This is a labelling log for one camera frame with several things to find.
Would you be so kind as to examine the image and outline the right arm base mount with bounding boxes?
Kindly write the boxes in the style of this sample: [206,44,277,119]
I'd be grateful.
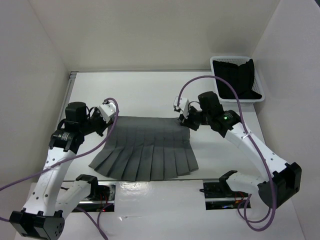
[199,180,249,211]

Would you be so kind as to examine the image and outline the grey pleated skirt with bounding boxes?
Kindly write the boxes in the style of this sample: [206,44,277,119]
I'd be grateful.
[89,116,199,182]

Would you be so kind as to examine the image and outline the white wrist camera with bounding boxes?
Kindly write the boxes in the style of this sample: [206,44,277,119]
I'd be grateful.
[173,96,190,119]
[97,100,117,123]

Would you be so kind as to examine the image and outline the white plastic laundry basket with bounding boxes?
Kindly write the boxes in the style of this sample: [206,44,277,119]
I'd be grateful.
[210,55,265,104]

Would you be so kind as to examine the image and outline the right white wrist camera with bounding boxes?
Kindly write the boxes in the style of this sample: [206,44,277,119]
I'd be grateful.
[173,96,190,119]

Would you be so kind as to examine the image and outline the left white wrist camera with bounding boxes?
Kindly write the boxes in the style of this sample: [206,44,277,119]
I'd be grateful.
[97,100,117,123]

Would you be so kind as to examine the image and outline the black skirt in basket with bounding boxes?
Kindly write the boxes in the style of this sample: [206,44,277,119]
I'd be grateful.
[212,59,262,100]

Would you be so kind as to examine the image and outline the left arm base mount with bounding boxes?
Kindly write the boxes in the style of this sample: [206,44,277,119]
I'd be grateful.
[77,181,116,213]

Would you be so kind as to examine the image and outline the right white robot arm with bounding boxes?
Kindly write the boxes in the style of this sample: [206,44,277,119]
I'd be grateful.
[173,91,302,208]

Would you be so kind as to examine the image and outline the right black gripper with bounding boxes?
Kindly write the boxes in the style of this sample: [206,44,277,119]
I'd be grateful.
[179,104,212,131]

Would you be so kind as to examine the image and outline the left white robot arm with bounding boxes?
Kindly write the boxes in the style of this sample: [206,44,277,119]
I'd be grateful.
[9,100,117,240]

